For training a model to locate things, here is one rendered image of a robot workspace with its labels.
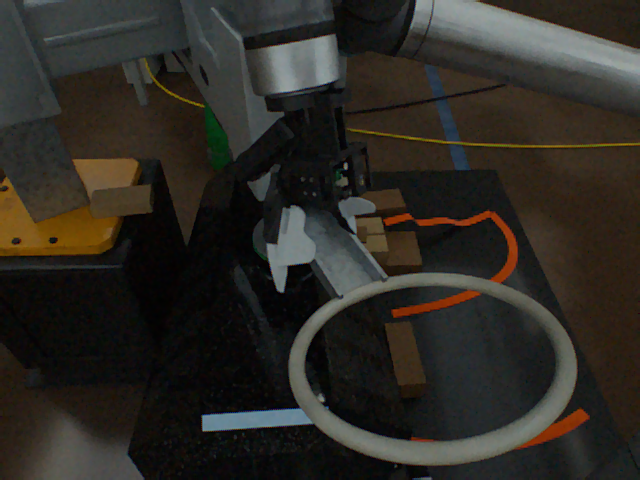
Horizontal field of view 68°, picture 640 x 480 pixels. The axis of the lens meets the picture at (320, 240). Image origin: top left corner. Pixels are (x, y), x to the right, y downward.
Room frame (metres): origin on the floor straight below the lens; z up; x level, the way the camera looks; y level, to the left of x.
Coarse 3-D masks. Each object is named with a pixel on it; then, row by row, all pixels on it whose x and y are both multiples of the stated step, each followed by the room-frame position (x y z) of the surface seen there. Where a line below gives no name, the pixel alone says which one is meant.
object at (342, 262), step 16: (304, 208) 0.95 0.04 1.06; (304, 224) 0.89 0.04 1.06; (320, 224) 0.89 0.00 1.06; (336, 224) 0.87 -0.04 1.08; (320, 240) 0.83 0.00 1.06; (336, 240) 0.83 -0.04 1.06; (352, 240) 0.79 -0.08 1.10; (320, 256) 0.77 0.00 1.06; (336, 256) 0.77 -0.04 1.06; (352, 256) 0.77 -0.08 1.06; (368, 256) 0.73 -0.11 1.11; (320, 272) 0.70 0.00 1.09; (336, 272) 0.72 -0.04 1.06; (352, 272) 0.72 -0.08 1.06; (368, 272) 0.72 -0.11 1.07; (336, 288) 0.64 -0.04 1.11; (352, 288) 0.67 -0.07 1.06; (352, 304) 0.63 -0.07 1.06
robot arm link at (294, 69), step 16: (272, 48) 0.42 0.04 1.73; (288, 48) 0.41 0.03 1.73; (304, 48) 0.42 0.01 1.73; (320, 48) 0.42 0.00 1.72; (336, 48) 0.44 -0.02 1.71; (256, 64) 0.42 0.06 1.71; (272, 64) 0.41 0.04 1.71; (288, 64) 0.41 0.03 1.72; (304, 64) 0.41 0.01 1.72; (320, 64) 0.42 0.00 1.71; (336, 64) 0.43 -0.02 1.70; (256, 80) 0.42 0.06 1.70; (272, 80) 0.41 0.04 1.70; (288, 80) 0.40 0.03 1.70; (304, 80) 0.41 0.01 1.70; (320, 80) 0.41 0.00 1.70; (336, 80) 0.43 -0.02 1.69; (272, 96) 0.42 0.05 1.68; (288, 96) 0.41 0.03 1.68
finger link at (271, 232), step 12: (276, 180) 0.39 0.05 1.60; (276, 192) 0.38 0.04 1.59; (264, 204) 0.37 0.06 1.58; (276, 204) 0.37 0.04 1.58; (288, 204) 0.38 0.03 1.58; (264, 216) 0.36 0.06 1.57; (276, 216) 0.36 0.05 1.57; (264, 228) 0.36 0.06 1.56; (276, 228) 0.36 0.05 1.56; (264, 240) 0.35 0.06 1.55; (276, 240) 0.35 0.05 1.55
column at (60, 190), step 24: (48, 120) 1.28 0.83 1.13; (0, 144) 1.20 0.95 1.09; (24, 144) 1.23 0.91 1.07; (48, 144) 1.26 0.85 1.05; (24, 168) 1.21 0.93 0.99; (48, 168) 1.24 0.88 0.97; (72, 168) 1.28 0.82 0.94; (24, 192) 1.19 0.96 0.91; (48, 192) 1.23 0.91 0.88; (72, 192) 1.26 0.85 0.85; (48, 216) 1.21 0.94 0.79
